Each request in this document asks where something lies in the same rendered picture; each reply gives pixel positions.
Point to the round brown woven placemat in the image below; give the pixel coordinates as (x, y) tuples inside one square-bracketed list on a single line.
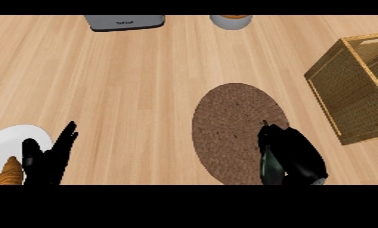
[(231, 132)]

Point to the grey appliance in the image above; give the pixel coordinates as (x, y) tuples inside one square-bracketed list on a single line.
[(125, 22)]

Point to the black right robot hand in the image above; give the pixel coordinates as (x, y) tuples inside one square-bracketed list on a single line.
[(301, 158)]

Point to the golden brown croissant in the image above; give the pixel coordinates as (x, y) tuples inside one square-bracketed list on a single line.
[(13, 172)]

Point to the dark eggplant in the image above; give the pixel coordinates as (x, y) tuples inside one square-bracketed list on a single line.
[(271, 168)]

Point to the grey pot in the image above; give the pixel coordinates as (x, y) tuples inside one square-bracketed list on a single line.
[(231, 22)]

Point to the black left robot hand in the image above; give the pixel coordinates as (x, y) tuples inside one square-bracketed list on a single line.
[(48, 163)]

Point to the white plate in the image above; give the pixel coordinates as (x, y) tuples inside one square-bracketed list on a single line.
[(17, 140)]

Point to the square wicker basket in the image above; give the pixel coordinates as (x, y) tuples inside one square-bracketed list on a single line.
[(348, 88)]

